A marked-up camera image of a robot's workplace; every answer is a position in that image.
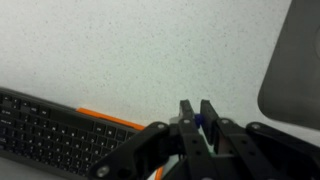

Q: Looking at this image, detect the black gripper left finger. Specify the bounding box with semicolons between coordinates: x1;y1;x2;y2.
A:
88;100;214;180

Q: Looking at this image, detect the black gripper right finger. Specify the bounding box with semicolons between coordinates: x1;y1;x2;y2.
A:
200;100;320;180

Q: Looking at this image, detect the blue pen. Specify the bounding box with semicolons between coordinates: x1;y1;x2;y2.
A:
195;114;204;128

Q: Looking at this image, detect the orange flat box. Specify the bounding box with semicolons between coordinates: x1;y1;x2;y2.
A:
77;108;163;180

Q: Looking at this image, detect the stainless steel sink basin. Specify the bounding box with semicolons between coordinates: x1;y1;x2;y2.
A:
258;0;320;130

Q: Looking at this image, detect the black computer keyboard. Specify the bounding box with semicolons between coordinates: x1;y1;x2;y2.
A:
0;88;138;180

